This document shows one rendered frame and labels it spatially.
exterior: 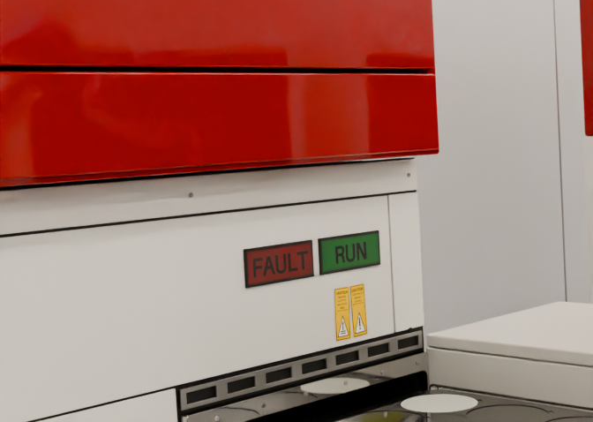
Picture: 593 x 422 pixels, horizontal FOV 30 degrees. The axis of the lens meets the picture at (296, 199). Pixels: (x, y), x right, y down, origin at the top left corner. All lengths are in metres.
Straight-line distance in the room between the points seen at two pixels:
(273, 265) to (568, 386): 0.41
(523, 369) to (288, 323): 0.33
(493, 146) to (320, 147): 2.91
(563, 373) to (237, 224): 0.47
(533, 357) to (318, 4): 0.54
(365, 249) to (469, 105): 2.68
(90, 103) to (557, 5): 3.66
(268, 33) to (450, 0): 2.81
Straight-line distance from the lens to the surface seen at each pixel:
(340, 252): 1.48
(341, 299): 1.49
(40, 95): 1.14
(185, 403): 1.32
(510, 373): 1.54
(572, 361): 1.48
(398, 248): 1.57
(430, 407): 1.47
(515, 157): 4.39
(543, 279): 4.55
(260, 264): 1.38
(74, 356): 1.23
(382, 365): 1.54
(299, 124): 1.36
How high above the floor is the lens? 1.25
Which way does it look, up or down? 3 degrees down
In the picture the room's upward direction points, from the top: 3 degrees counter-clockwise
